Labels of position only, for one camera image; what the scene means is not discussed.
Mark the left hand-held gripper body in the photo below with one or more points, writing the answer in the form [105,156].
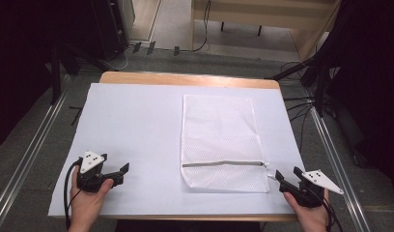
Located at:
[90,180]

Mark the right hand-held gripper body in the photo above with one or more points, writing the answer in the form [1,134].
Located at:
[309,191]

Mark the white mesh laundry bag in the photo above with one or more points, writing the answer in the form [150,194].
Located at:
[220,138]

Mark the person's right hand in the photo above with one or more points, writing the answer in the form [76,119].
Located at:
[309,217]

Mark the person's left hand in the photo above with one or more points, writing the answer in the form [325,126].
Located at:
[89,206]

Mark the white paper table cover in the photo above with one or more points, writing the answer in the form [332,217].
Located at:
[130,129]

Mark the black metal stand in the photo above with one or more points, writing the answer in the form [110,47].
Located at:
[319,80]
[56,77]

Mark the dark curtain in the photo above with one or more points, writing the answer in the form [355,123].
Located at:
[372,80]
[14,64]

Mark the black cabinet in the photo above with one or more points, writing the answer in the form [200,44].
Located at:
[109,25]

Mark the light wooden bench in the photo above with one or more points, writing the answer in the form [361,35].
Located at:
[266,19]

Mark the metal floor rail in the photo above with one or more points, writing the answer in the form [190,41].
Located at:
[336,161]
[21,167]

